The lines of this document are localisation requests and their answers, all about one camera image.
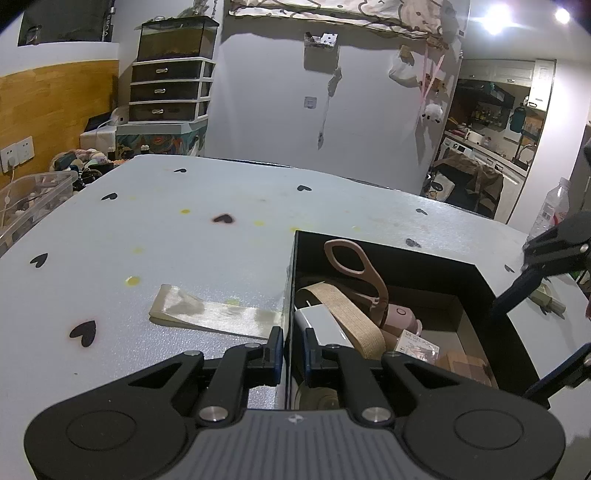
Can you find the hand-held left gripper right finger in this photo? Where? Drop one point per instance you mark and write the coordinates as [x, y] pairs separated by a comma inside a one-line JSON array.
[[308, 357]]

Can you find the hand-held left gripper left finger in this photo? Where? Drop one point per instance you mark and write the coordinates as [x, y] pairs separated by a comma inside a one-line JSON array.
[[276, 355]]

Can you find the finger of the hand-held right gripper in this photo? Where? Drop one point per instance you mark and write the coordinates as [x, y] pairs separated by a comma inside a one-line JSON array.
[[558, 244], [563, 369]]

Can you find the white power adapter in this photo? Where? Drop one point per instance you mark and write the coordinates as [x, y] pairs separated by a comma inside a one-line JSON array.
[[318, 323]]

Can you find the small pink device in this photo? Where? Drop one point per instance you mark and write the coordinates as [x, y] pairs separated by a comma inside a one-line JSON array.
[[399, 318]]

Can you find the small wooden block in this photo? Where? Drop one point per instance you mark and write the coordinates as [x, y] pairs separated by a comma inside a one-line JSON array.
[[464, 364]]

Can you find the black box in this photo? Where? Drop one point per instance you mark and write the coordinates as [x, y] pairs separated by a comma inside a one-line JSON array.
[[415, 272]]

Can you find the clear plastic bottle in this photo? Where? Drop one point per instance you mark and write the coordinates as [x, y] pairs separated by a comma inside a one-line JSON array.
[[551, 207]]

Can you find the pale tape roll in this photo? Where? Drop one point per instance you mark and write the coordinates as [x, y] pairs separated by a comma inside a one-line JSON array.
[[318, 399]]

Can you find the beige woven ribbon roll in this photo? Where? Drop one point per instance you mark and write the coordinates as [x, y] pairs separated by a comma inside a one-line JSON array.
[[351, 323]]

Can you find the small beige plug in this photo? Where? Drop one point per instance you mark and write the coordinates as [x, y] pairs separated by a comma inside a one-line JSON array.
[[549, 300]]

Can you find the brown jacket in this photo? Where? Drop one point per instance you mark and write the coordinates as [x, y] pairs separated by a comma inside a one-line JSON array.
[[480, 182]]

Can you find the pink scissors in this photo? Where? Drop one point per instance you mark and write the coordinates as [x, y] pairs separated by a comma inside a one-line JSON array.
[[376, 281]]

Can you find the white paper bag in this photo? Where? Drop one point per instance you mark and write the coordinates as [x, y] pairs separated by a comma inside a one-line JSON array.
[[439, 190]]

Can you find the white washing machine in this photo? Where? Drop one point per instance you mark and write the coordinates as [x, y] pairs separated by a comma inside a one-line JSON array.
[[457, 148]]

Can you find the white kitchen cabinets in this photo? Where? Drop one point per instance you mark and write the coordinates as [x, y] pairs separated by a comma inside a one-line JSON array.
[[503, 71]]

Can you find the white plush sheep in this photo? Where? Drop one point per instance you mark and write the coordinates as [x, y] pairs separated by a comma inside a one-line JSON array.
[[433, 113]]

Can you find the pink hanging ribbons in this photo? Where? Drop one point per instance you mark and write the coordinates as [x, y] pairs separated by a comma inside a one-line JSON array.
[[427, 81]]

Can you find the ceiling light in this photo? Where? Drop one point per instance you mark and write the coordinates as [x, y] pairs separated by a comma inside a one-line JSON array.
[[562, 16], [494, 21]]

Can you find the white hanging bag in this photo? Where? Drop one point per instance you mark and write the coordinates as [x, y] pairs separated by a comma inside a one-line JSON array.
[[402, 74]]

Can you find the pile of soft toys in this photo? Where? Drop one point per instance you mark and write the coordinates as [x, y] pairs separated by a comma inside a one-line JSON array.
[[83, 159]]

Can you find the grey hanging brush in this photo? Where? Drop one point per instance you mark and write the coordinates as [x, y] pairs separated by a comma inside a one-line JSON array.
[[333, 83]]

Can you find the white box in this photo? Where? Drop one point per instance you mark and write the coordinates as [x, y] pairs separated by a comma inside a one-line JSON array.
[[98, 139]]

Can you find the clear plastic storage bin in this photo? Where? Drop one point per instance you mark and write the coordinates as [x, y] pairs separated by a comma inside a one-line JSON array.
[[41, 198]]

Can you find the white three-drawer unit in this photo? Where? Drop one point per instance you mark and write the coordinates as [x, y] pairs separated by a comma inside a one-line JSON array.
[[168, 90]]

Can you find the black tablet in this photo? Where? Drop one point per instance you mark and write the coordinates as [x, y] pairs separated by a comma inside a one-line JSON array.
[[99, 122]]

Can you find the printed blanket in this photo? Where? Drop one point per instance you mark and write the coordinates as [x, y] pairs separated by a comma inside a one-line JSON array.
[[346, 11]]

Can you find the glass fish tank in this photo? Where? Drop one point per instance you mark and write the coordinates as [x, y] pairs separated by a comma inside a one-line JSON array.
[[178, 39]]

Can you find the white wall switch plate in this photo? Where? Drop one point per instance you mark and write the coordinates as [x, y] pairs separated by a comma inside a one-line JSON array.
[[310, 102]]

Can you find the metal wall bracket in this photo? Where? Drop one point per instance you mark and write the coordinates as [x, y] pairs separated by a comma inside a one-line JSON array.
[[325, 40]]

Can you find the white wall socket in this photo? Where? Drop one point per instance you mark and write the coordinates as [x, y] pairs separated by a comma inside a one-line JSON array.
[[25, 148], [9, 158]]

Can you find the black wall-mounted screen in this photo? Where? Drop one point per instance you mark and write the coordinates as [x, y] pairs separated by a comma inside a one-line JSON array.
[[64, 21]]

